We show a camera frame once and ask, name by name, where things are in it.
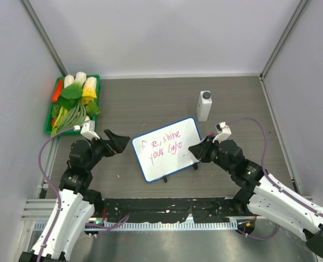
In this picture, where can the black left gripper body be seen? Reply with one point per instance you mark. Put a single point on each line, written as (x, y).
(101, 147)

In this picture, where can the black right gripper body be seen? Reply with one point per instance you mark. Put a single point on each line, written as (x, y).
(212, 152)

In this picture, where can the blue-framed whiteboard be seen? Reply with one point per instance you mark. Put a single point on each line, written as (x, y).
(164, 151)

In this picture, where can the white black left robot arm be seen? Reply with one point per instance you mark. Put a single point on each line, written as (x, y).
(75, 201)

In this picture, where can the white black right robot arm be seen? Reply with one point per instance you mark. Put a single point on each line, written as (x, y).
(262, 194)

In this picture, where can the green toy bean bundle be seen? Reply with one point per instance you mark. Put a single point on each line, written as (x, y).
(75, 117)

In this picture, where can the white bottle black cap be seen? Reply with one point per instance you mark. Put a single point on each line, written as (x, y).
(204, 106)

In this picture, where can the yellow green toy stalks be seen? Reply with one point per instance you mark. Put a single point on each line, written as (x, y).
(58, 121)

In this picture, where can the yellow white toy napa cabbage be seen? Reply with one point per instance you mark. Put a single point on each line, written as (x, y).
(89, 91)

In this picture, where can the green plastic vegetable tray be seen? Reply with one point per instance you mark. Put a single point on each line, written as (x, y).
(69, 98)

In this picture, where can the orange toy carrot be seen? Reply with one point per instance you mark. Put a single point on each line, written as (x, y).
(57, 91)

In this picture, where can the white green toy cabbage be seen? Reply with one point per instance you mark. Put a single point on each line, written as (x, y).
(80, 78)

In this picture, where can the white toy bok choy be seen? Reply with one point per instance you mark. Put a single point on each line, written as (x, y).
(68, 80)

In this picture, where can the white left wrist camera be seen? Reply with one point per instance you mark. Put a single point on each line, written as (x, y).
(87, 130)

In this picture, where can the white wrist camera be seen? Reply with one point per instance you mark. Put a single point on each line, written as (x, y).
(223, 132)
(87, 130)

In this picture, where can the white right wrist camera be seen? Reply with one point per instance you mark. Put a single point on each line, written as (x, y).
(223, 132)

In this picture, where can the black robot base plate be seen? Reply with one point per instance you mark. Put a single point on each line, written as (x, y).
(171, 210)

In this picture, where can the white slotted cable duct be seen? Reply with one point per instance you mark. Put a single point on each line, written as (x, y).
(189, 224)

